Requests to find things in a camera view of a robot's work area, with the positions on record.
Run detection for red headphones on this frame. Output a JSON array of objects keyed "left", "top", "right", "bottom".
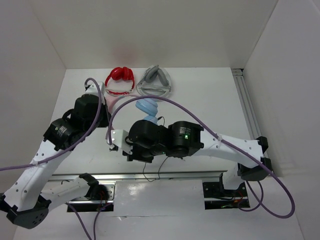
[{"left": 104, "top": 66, "right": 136, "bottom": 97}]

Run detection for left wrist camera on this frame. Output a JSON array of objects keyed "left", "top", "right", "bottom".
[{"left": 84, "top": 81, "right": 105, "bottom": 97}]

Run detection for aluminium front rail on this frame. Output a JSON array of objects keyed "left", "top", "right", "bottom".
[{"left": 47, "top": 169, "right": 226, "bottom": 182}]

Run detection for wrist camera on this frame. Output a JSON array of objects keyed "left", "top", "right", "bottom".
[
  {"left": 108, "top": 129, "right": 133, "bottom": 155},
  {"left": 84, "top": 81, "right": 105, "bottom": 97}
]

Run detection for grey white headphones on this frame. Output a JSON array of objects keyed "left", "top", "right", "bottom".
[{"left": 136, "top": 65, "right": 172, "bottom": 98}]

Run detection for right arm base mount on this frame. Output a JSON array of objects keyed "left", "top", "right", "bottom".
[{"left": 202, "top": 182, "right": 250, "bottom": 210}]

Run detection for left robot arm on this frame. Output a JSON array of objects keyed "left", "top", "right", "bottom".
[{"left": 0, "top": 93, "right": 110, "bottom": 229}]

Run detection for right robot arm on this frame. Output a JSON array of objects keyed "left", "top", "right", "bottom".
[{"left": 116, "top": 120, "right": 272, "bottom": 196}]

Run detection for thin black headphone cable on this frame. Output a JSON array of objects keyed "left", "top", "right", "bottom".
[{"left": 142, "top": 116, "right": 171, "bottom": 183}]

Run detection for aluminium side rail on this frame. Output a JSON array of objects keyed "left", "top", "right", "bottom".
[{"left": 231, "top": 68, "right": 262, "bottom": 139}]

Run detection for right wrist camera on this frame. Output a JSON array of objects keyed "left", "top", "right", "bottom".
[{"left": 108, "top": 129, "right": 133, "bottom": 155}]

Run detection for pink blue cat-ear headphones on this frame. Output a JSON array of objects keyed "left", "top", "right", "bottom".
[{"left": 107, "top": 94, "right": 160, "bottom": 125}]

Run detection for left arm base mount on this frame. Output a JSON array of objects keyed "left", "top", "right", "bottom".
[{"left": 68, "top": 181, "right": 116, "bottom": 213}]

